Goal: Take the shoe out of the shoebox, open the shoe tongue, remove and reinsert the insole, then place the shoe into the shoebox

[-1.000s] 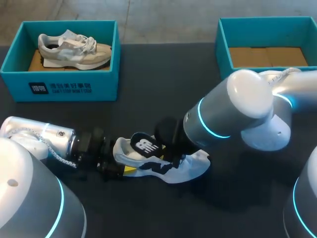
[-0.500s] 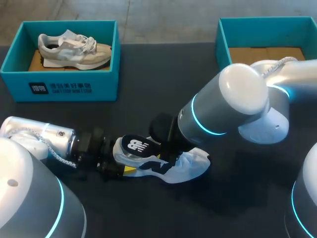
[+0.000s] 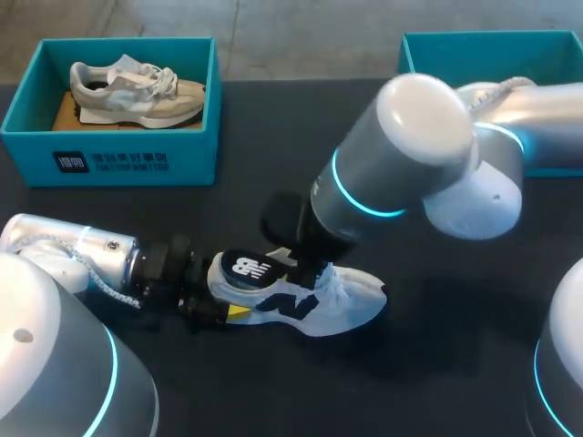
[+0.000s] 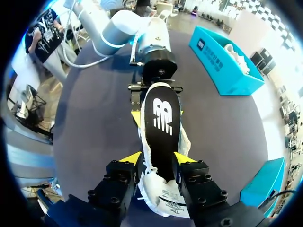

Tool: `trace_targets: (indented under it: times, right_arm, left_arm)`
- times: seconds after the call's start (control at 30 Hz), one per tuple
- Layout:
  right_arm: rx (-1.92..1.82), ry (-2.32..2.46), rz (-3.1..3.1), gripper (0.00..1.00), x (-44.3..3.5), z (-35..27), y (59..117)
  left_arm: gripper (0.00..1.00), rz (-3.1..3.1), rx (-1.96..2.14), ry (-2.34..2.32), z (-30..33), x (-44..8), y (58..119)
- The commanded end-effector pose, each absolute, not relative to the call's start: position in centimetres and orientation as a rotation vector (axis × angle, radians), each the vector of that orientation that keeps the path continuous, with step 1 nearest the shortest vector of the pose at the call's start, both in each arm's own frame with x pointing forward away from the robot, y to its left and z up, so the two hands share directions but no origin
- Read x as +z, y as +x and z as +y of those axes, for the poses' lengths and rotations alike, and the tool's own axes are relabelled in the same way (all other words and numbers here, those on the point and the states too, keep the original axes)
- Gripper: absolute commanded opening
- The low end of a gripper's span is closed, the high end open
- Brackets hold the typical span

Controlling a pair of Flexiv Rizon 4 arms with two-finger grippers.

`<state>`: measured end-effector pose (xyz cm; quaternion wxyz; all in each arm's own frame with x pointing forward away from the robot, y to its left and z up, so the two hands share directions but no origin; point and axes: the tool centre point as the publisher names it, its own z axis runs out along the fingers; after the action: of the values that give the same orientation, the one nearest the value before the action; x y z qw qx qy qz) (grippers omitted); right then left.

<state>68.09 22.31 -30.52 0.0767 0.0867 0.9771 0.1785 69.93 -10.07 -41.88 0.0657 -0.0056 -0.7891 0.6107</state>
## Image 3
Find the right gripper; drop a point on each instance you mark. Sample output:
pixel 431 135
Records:
pixel 319 241

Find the grey and beige sneaker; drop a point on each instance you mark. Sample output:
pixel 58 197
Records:
pixel 136 98

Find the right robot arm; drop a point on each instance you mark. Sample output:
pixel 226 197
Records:
pixel 410 136

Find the teal box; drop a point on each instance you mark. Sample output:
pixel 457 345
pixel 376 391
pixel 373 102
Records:
pixel 432 52
pixel 136 159

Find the black and blue insole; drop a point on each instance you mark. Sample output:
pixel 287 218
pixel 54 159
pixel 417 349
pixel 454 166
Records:
pixel 250 268

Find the white and navy sneaker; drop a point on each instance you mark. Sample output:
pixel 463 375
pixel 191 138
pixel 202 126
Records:
pixel 337 300

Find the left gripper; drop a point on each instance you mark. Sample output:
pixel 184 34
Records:
pixel 164 273

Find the brown cardboard sheet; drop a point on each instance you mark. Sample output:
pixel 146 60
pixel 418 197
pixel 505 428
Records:
pixel 66 116

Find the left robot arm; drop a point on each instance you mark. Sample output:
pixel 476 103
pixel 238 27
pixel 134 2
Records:
pixel 45 364

